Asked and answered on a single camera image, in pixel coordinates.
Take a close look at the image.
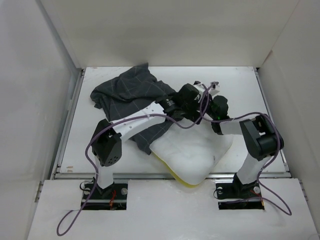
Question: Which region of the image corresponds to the white pillow with yellow piping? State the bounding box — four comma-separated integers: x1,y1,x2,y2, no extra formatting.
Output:
149,121,234,188

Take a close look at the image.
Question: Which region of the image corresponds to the dark grey checked pillowcase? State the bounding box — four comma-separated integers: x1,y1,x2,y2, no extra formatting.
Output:
89,62,181,156

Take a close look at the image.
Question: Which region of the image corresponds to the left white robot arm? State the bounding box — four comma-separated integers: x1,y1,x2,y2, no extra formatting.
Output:
91,81,206,199

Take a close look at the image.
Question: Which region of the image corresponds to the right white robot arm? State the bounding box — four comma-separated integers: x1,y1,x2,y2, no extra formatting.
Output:
206,95,284,198

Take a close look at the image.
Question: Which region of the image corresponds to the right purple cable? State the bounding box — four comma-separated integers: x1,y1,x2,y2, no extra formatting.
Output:
198,82,293,216

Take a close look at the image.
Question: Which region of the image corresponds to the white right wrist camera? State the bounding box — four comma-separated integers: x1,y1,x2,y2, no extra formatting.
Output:
209,81,220,96

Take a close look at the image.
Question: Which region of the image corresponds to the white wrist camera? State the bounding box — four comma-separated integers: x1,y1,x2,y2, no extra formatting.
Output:
193,81,208,98
209,81,220,96

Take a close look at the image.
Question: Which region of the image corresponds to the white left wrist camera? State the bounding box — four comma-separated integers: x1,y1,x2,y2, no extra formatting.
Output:
193,81,208,98

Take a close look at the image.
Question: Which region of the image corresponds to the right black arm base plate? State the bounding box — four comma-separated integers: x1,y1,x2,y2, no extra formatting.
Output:
214,182,265,210

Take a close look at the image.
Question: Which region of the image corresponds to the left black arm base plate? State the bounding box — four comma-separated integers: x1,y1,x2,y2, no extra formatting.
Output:
83,183,128,211

